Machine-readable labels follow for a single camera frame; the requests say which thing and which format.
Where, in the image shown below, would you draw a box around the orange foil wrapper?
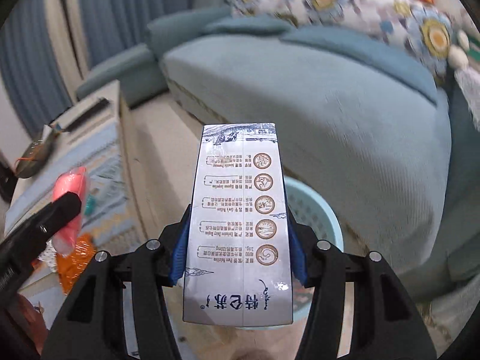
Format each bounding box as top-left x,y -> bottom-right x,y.
56,233 -> 96,295

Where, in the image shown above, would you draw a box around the pink small packet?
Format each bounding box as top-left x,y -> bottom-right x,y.
52,166 -> 89,256

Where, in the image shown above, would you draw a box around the white blue milk carton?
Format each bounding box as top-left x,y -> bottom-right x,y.
183,123 -> 294,328

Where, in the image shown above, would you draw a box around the light blue trash basket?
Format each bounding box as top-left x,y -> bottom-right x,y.
229,172 -> 343,329

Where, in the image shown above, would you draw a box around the teal small packet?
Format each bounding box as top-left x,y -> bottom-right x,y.
85,193 -> 97,217

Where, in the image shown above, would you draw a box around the dark bowl with items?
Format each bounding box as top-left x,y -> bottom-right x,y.
15,130 -> 60,179

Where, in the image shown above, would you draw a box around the blue patterned rug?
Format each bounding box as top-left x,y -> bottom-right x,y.
5,122 -> 146,255

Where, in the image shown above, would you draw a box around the white coffee table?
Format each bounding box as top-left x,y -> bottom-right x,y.
11,80 -> 121,204

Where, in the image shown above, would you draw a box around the blue fabric sofa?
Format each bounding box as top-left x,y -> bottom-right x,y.
145,8 -> 479,299

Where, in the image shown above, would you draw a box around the blue ottoman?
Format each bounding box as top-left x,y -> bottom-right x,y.
76,43 -> 168,107

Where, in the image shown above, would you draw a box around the white lace throw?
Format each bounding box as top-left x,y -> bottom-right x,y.
454,67 -> 480,131

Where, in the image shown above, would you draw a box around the blue curtains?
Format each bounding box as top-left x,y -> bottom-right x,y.
1,0 -> 194,136

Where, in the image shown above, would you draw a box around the white teddy bear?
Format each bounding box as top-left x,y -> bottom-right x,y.
448,30 -> 470,70

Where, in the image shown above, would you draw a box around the floral back cushion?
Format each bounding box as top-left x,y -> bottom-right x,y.
230,0 -> 454,80

